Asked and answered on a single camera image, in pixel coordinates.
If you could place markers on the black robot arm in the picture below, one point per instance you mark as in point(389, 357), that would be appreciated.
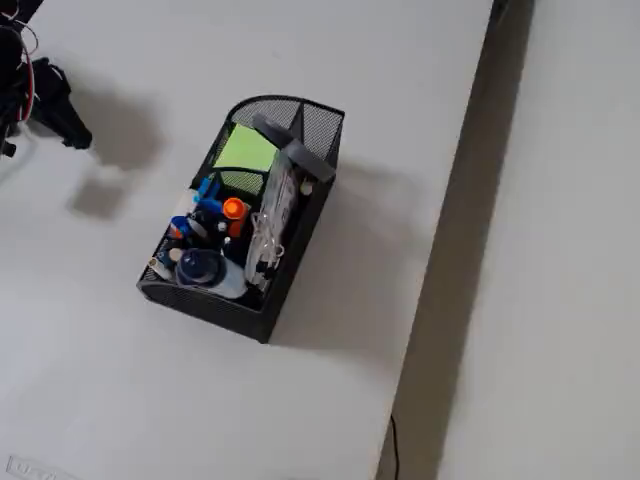
point(7, 55)

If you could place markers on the beige eraser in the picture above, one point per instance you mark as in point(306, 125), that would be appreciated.
point(306, 187)

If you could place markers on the green sticky note pad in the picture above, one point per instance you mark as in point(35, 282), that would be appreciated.
point(242, 150)

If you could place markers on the clear plastic sleeve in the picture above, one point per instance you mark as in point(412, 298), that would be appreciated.
point(280, 195)

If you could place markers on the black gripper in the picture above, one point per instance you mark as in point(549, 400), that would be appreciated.
point(56, 104)

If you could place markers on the black mesh desk organizer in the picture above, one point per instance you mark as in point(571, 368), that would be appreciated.
point(280, 300)

